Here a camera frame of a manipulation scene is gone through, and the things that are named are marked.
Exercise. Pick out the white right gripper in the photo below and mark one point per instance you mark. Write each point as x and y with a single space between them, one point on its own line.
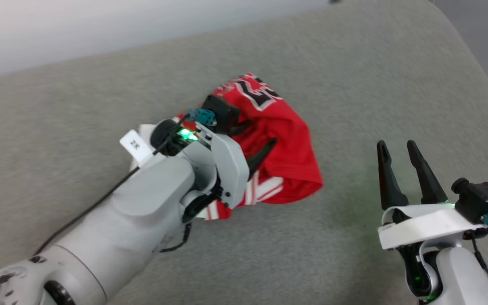
426 222

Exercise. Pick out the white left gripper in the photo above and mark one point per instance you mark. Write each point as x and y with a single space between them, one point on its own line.
231 169

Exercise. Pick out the red jersey with white sleeves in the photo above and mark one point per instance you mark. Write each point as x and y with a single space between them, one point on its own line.
286 140

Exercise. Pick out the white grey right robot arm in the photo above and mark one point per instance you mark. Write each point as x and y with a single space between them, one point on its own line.
460 275

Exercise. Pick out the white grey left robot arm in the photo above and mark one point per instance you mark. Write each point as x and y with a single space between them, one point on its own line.
142 203

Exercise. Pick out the white paper label tag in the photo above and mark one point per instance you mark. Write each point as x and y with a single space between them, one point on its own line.
136 146

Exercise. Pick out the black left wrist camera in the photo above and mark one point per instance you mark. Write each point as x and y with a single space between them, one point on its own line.
223 113

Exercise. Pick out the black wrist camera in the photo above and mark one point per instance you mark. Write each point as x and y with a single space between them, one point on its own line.
481 199
223 113

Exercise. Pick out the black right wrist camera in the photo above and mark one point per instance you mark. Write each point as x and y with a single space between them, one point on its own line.
481 199

